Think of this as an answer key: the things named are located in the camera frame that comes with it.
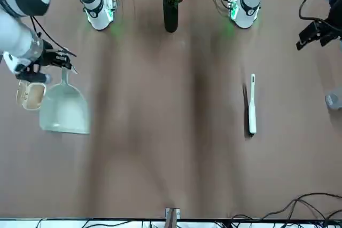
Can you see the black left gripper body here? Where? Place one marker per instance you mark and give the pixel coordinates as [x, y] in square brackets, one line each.
[332, 17]

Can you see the pale plastic dustpan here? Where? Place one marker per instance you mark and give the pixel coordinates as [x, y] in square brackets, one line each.
[64, 110]

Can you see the white brush black bristles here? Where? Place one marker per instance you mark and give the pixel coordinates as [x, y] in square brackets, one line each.
[252, 110]

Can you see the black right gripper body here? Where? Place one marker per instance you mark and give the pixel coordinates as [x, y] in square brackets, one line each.
[48, 55]

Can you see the aluminium frame post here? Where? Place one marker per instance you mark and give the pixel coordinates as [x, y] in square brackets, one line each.
[172, 217]

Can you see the small beige bin with lid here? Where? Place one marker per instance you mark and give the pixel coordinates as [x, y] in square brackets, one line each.
[29, 97]

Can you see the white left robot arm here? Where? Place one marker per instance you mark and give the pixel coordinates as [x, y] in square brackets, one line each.
[248, 11]

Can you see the black vase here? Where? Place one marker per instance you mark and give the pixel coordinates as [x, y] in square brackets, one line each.
[171, 17]

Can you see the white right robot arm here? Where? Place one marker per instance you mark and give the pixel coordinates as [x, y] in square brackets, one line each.
[16, 38]

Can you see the clear bottle blue cap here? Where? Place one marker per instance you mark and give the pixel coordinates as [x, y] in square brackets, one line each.
[334, 101]

